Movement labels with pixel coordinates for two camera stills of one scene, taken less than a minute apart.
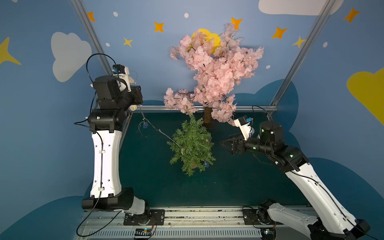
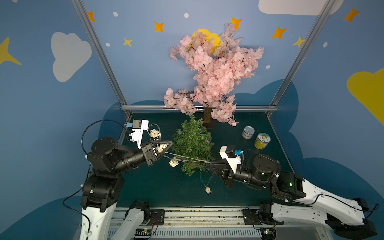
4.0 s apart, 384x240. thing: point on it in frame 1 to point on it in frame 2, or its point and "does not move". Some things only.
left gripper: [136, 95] to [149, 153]
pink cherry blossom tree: [219, 70] does not move
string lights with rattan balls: [145, 124] to [154, 131]
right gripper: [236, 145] to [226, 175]
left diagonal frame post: [93, 36] does not move
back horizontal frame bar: [162, 108] does not move
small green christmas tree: [192, 146] does not move
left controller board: [143, 232] does not move
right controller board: [268, 233] does not move
